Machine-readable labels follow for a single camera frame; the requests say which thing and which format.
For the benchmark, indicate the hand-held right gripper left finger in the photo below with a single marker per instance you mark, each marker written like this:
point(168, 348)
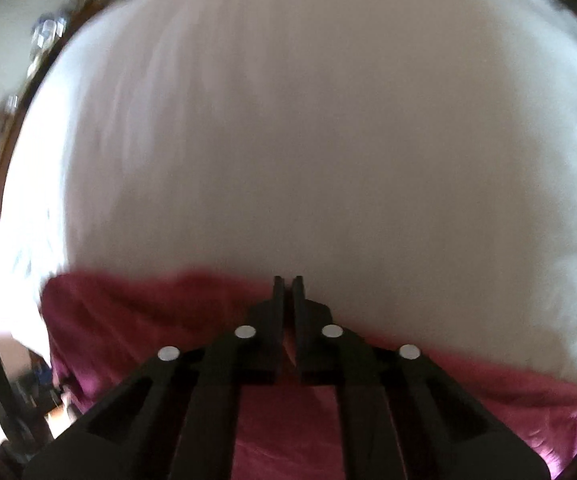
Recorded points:
point(267, 342)

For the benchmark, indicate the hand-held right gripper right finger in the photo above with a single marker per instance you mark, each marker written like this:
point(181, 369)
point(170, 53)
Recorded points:
point(308, 342)

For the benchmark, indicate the red fleece pants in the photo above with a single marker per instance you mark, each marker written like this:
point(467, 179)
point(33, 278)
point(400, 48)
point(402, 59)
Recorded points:
point(118, 320)

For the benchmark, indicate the white bed blanket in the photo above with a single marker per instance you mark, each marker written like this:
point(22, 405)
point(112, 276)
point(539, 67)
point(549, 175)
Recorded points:
point(293, 135)

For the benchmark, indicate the wooden dresser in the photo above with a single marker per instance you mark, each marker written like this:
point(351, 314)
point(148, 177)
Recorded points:
point(2, 170)

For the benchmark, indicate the glass jar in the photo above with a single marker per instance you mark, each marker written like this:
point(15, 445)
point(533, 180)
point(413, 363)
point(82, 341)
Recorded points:
point(46, 31)

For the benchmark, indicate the black curved frame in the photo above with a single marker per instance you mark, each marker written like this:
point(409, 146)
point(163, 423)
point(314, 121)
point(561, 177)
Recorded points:
point(3, 400)

